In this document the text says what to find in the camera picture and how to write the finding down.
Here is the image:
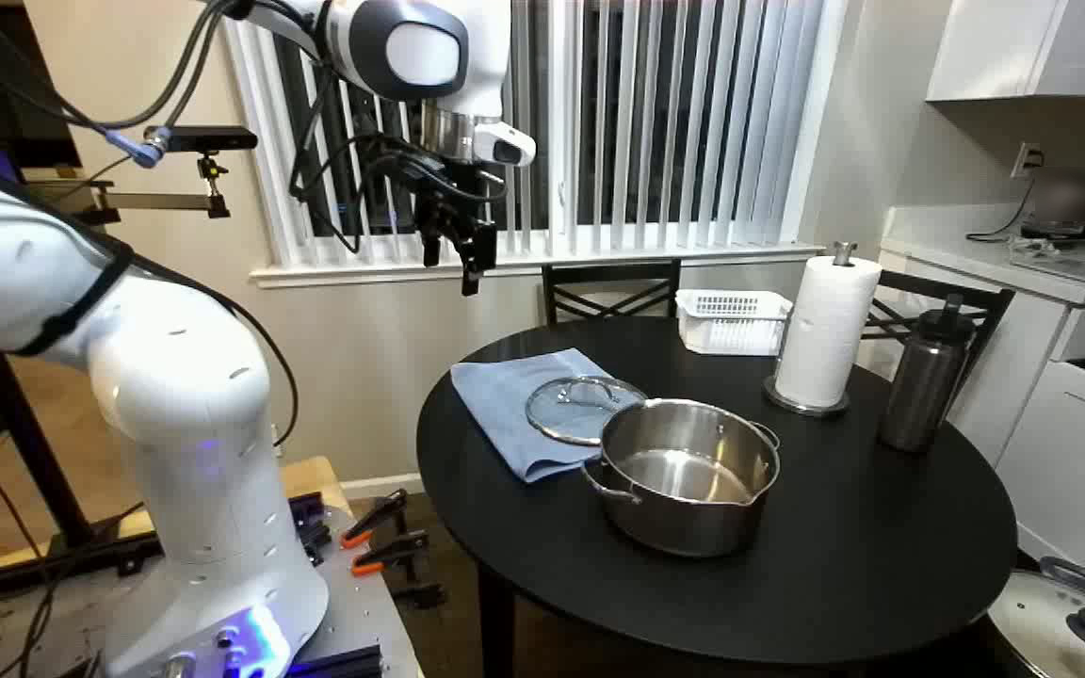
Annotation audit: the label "white round appliance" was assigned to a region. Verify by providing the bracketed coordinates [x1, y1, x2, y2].
[983, 555, 1085, 678]

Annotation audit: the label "white paper towel roll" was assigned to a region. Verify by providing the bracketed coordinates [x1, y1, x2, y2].
[761, 236, 886, 422]

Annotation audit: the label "white vertical window blinds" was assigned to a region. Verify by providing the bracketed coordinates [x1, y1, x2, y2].
[217, 0, 829, 274]

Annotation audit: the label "white plastic basket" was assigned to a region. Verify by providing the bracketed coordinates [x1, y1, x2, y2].
[670, 286, 796, 360]

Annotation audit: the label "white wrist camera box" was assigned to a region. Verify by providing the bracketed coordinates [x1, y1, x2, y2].
[472, 118, 544, 172]

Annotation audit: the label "round glass pot lid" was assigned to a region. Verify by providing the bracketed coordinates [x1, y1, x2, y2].
[523, 373, 649, 452]

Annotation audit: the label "stainless steel pot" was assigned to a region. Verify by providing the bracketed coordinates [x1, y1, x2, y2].
[579, 395, 787, 560]

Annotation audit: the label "black coffee maker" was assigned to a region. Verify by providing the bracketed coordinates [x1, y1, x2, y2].
[1016, 168, 1085, 254]

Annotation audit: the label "black monitor stand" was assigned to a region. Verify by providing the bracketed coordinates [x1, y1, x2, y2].
[0, 344, 164, 571]

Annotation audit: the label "white wall outlet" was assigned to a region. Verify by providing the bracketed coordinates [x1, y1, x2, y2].
[1009, 139, 1052, 182]

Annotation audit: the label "blue cloth towel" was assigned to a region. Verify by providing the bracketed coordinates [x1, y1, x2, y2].
[449, 346, 649, 490]

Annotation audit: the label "robot mounting platform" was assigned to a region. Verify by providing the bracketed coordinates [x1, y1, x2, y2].
[0, 452, 429, 678]

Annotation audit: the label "white upper kitchen cabinet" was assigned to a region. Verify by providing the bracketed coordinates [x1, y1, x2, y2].
[924, 0, 1085, 108]

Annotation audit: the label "white kitchen counter cabinet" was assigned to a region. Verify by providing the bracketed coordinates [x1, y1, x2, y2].
[878, 202, 1085, 594]

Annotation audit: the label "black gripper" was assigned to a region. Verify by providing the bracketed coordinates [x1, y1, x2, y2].
[407, 153, 505, 300]

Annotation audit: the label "steel tumbler bottle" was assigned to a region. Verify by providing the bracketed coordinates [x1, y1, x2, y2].
[875, 304, 974, 456]

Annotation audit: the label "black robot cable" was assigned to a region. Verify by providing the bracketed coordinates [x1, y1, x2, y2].
[282, 69, 443, 255]

